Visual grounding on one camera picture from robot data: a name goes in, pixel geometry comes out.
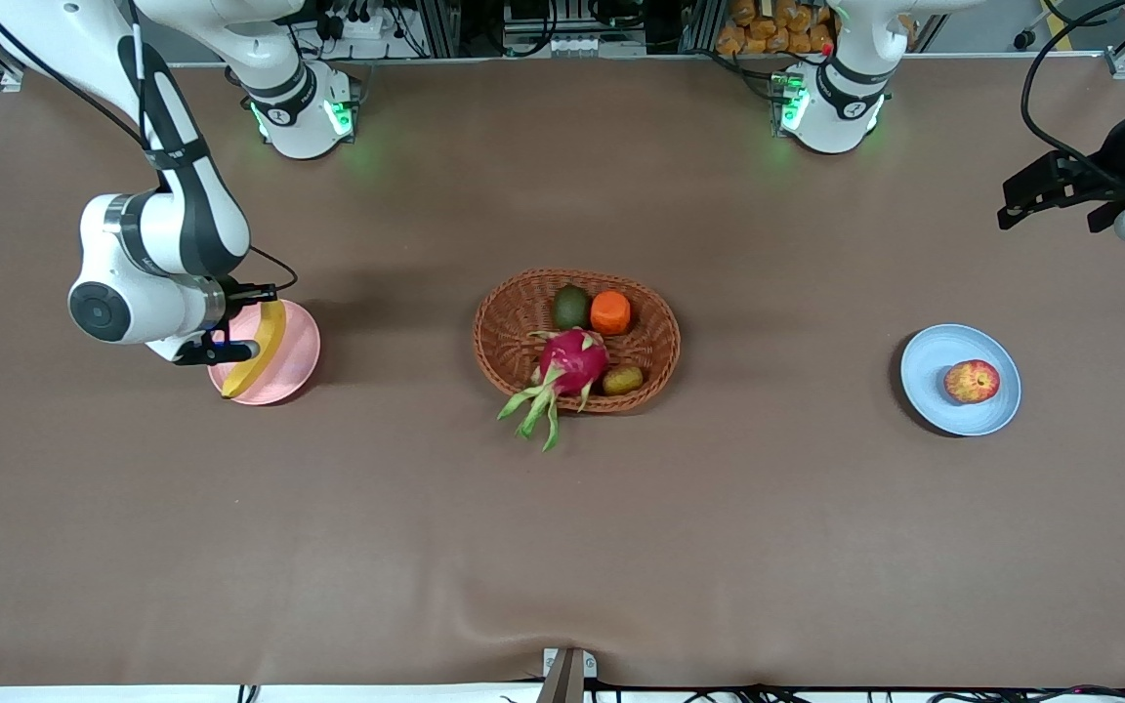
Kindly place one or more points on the pink plate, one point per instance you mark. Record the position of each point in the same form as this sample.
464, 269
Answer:
297, 356

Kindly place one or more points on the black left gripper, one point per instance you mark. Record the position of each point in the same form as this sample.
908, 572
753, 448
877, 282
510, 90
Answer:
1110, 166

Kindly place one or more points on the orange tangerine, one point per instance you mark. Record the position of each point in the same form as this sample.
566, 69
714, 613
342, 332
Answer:
610, 312

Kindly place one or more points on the pink dragon fruit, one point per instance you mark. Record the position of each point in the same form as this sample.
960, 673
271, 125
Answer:
572, 361

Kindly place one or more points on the red yellow apple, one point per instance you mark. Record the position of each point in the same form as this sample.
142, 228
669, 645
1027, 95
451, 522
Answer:
973, 382

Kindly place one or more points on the grey electronics box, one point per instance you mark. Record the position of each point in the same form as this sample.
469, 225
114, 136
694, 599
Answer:
572, 44

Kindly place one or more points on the brown table cloth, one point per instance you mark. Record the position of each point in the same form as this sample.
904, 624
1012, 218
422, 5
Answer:
562, 547

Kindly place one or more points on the brown wicker basket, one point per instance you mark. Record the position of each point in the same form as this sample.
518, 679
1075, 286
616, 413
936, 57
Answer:
514, 332

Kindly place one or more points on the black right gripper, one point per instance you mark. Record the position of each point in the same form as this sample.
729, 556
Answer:
236, 293

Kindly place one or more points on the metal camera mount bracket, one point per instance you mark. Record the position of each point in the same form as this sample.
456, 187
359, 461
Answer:
567, 674

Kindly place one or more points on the green avocado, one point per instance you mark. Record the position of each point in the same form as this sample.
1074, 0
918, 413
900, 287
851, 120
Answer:
570, 309

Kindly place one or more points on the yellow banana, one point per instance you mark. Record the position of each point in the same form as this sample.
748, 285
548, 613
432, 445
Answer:
272, 330

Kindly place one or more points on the orange bread bag pile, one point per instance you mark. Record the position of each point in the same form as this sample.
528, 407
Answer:
768, 34

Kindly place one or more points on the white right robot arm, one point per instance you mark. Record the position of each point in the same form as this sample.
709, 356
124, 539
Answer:
99, 234

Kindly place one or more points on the blue plate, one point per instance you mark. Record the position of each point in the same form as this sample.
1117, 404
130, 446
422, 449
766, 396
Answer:
924, 376

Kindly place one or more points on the white power strip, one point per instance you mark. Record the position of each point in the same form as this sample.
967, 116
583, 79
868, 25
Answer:
357, 27

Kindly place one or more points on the brown kiwi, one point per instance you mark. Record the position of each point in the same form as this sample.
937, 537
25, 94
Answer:
623, 379

